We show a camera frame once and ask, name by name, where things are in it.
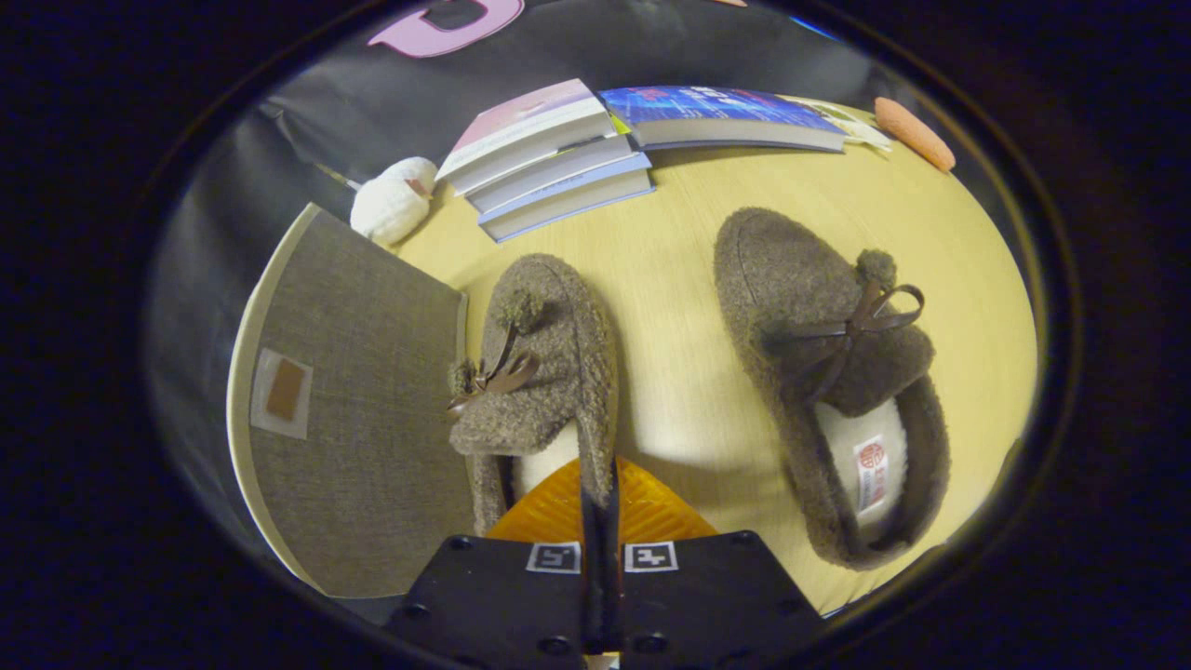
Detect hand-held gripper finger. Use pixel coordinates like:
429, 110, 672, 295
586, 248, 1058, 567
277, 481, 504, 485
602, 456, 827, 670
383, 456, 603, 670

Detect dark blue cover book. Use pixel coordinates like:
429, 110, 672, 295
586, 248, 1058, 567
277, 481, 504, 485
597, 86, 848, 153

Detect black backdrop cloth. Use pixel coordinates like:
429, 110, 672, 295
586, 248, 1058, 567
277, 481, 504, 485
149, 0, 894, 596

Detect orange oblong object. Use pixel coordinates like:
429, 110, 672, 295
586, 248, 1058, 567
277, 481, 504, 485
874, 97, 957, 173

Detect brown fuzzy shoe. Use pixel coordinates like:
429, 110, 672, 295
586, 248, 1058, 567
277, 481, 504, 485
714, 207, 952, 571
447, 253, 620, 539

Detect white cover book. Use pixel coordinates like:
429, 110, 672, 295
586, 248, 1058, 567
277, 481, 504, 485
465, 135, 636, 215

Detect light blue cover book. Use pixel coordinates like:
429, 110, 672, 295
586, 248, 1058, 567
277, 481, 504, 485
477, 154, 656, 244

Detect white plush toy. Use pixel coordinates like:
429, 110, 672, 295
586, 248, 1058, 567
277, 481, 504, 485
350, 156, 438, 248

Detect white paper cards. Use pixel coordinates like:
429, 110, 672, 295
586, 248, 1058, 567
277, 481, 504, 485
782, 93, 894, 153

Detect grey fabric storage box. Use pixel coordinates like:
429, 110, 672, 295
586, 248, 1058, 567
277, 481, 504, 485
226, 203, 477, 599

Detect pink cover book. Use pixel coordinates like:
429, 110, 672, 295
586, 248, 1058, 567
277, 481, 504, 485
435, 78, 618, 196

